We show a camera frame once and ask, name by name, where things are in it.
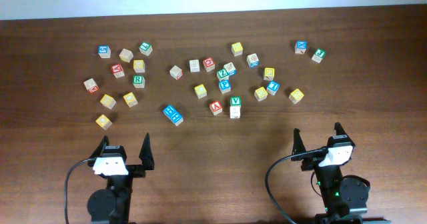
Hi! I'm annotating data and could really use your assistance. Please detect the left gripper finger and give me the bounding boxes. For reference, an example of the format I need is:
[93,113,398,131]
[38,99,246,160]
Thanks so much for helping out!
[139,133,155,170]
[89,135,109,159]

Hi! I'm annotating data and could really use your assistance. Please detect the yellow S letter block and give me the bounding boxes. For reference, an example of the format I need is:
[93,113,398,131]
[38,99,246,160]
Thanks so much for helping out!
[100,94,116,109]

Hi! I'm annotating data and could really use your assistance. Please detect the green R letter block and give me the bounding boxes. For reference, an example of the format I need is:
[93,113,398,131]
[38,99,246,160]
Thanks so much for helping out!
[133,75,145,89]

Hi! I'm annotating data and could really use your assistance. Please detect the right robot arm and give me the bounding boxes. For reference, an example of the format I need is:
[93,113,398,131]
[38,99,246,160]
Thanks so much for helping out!
[291,122,391,224]

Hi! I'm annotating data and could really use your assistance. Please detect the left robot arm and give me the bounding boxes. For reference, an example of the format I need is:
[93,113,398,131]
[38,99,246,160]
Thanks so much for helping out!
[87,134,155,223]

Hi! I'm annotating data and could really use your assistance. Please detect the yellow O block lower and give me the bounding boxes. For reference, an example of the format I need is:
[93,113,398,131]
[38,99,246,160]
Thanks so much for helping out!
[95,114,113,130]

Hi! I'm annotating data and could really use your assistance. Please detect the yellow o block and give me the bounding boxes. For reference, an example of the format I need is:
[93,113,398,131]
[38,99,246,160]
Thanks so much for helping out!
[123,92,138,107]
[95,114,113,130]

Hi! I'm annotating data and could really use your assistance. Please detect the blue double block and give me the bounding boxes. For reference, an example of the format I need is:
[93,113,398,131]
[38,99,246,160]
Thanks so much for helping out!
[163,105,183,126]

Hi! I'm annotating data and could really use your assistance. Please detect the yellow S block right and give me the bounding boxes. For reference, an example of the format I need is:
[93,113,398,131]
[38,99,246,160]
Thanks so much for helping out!
[289,89,304,104]

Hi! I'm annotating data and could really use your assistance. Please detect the yellow O block upper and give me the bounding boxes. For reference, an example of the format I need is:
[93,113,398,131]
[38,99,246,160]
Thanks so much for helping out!
[123,92,138,107]

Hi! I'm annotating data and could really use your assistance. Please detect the blue I letter block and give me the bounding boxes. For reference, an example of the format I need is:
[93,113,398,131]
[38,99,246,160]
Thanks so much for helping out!
[266,81,280,95]

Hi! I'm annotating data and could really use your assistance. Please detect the yellow E letter block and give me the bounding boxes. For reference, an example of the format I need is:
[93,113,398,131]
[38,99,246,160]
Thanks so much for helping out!
[254,87,268,101]

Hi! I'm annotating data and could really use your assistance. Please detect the tan block red side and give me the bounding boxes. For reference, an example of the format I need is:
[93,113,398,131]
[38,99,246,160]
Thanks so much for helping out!
[83,78,99,93]

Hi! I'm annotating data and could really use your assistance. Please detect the plain white wooden block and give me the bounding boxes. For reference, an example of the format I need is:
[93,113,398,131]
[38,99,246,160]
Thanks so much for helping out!
[230,106,241,119]

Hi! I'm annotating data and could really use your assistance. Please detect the green J letter block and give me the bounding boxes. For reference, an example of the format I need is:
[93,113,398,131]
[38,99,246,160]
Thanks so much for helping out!
[312,49,326,63]

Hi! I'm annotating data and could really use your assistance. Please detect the green V letter block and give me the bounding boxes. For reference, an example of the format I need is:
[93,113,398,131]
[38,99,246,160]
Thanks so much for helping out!
[230,96,242,107]

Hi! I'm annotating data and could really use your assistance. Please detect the yellow block right centre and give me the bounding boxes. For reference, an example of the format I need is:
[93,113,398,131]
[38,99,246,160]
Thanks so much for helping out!
[264,67,275,81]

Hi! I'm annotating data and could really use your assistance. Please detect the red letter block far left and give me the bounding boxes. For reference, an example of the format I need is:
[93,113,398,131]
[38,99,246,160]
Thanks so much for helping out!
[111,64,125,78]

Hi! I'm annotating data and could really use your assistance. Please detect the yellow C letter block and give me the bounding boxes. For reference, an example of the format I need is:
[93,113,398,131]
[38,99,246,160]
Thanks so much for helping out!
[194,84,207,99]

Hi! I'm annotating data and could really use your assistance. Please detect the red A letter block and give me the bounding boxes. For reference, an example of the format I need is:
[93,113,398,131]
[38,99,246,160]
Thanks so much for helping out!
[209,101,223,115]

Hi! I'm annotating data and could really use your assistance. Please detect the tan block red edge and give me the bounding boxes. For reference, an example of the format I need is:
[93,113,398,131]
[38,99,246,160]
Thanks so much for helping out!
[169,65,183,80]

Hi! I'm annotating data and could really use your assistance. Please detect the blue X letter block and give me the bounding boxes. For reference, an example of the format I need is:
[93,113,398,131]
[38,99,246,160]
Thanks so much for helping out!
[294,40,308,55]

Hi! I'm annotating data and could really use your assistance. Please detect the yellow G letter block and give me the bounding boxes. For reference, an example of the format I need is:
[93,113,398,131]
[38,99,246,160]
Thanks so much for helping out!
[133,59,145,73]

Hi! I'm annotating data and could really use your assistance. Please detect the blue P letter block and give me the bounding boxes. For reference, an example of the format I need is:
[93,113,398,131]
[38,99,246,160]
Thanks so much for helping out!
[219,80,231,94]

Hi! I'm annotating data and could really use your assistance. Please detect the tan block blue D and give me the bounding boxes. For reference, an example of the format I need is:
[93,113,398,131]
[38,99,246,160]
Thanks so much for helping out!
[247,53,260,68]

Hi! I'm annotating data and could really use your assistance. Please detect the blue S letter block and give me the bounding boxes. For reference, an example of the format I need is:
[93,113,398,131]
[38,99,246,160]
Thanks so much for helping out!
[98,45,111,59]

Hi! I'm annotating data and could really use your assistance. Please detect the plain tan wooden block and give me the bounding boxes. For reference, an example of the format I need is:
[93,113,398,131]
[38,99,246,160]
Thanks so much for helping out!
[119,49,133,63]

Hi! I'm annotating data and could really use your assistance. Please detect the tan I side block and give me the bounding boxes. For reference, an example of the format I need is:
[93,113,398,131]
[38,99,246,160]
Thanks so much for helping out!
[189,59,200,73]

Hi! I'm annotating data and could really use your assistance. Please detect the green Z letter block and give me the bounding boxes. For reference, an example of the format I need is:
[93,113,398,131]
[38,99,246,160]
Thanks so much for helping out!
[217,69,230,81]

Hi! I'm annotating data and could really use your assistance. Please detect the tan feather blue L block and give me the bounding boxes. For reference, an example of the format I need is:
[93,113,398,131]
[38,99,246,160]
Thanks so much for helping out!
[224,62,236,76]

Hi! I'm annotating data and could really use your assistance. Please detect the green L letter block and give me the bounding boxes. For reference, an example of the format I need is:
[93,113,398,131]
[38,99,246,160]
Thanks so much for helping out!
[139,41,153,56]

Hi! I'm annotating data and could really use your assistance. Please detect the red O letter block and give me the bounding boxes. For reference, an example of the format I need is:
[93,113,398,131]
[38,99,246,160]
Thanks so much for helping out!
[203,57,216,72]

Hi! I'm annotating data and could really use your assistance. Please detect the yellow block top centre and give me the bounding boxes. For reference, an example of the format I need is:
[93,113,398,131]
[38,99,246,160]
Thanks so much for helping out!
[232,42,244,57]

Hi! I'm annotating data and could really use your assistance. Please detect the right black cable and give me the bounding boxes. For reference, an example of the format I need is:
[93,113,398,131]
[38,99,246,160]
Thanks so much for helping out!
[265,147,330,224]

